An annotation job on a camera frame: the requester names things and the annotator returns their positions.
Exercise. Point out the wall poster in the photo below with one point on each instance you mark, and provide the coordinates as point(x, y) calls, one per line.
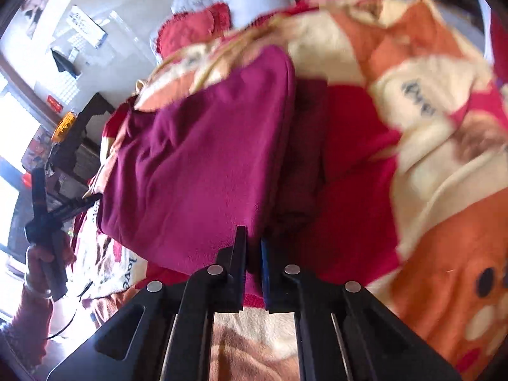
point(39, 4)

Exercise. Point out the person's left hand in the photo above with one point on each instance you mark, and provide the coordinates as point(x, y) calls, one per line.
point(35, 270)

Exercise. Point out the person's left forearm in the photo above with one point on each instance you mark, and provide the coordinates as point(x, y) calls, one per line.
point(27, 325)

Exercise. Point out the black furniture frame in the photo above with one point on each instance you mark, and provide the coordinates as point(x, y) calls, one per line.
point(87, 127)

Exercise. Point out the white wall paper sheet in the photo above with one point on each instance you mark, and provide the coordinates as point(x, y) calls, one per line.
point(87, 26)

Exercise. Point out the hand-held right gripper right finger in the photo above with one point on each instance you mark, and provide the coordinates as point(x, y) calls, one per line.
point(265, 270)

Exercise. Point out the magenta garment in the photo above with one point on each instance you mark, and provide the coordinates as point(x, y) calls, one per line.
point(198, 158)

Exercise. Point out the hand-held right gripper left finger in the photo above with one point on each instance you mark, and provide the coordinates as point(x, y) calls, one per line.
point(238, 262)

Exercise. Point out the red wall label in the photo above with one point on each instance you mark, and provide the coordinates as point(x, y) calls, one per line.
point(54, 103)

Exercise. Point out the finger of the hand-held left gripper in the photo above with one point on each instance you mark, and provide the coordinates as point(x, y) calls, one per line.
point(75, 206)

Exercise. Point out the red curtain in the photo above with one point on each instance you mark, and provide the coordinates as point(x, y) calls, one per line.
point(500, 47)

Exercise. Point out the yellow plastic object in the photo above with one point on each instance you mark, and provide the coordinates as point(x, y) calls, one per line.
point(63, 127)

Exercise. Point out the printed fleece blanket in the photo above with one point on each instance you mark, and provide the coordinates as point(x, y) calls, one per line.
point(436, 206)

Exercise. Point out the black wall-mounted object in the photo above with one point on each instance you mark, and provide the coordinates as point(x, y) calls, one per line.
point(65, 63)

